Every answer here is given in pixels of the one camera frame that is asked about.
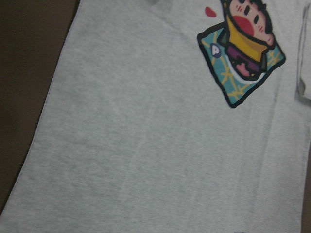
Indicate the grey cartoon print t-shirt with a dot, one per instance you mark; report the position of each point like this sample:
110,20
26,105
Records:
151,127

